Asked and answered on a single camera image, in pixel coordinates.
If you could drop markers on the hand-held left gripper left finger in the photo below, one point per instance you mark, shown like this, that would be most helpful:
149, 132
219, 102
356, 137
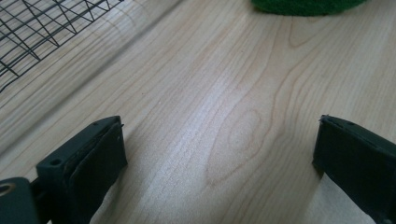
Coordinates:
90, 165

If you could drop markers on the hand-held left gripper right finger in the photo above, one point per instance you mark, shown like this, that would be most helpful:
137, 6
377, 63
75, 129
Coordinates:
358, 158

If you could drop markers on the orange and green sponge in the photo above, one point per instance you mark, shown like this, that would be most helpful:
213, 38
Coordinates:
305, 6

